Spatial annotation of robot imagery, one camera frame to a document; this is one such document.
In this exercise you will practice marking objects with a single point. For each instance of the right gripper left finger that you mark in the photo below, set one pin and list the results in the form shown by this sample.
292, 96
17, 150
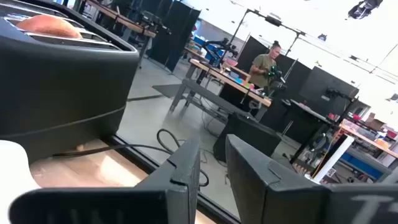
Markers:
180, 186

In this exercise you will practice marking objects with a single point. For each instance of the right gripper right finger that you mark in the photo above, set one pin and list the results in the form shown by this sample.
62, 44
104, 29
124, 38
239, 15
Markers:
264, 186

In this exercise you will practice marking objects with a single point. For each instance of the white plastic bin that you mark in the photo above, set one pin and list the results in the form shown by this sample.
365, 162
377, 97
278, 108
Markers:
12, 180

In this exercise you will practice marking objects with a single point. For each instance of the brown bagel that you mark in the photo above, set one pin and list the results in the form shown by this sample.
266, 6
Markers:
46, 26

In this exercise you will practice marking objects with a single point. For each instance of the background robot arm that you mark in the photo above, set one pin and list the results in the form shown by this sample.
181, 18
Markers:
214, 49

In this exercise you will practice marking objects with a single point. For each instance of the black floor box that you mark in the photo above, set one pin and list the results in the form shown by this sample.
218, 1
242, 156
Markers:
248, 137

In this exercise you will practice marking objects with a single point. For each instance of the cluttered wood-top workbench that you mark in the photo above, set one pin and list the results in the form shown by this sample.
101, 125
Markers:
367, 140

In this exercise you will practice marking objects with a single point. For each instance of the person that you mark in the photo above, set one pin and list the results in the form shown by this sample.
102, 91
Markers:
262, 68

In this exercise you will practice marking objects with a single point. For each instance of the black partition panel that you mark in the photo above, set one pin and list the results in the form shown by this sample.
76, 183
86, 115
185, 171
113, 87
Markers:
248, 51
174, 31

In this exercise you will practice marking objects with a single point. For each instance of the black four-slot toaster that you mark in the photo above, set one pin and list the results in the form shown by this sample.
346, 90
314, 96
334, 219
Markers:
62, 93

